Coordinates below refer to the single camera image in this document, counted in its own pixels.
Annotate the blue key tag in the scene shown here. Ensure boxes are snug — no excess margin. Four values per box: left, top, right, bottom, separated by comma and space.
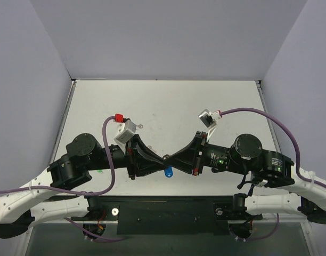
164, 166, 173, 178

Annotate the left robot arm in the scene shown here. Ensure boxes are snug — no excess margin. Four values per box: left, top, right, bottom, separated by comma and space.
0, 133, 167, 239

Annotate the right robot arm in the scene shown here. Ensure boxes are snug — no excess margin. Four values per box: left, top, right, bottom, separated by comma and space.
164, 132, 326, 225

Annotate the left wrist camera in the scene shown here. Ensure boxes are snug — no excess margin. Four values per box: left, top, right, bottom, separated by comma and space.
114, 120, 137, 153

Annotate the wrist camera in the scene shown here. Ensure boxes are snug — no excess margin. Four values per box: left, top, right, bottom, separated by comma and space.
198, 109, 222, 142
114, 120, 137, 153

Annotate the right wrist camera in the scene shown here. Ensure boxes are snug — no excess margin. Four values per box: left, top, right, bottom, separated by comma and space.
198, 109, 222, 142

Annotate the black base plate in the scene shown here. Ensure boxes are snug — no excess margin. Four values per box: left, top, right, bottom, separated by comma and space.
73, 196, 262, 235

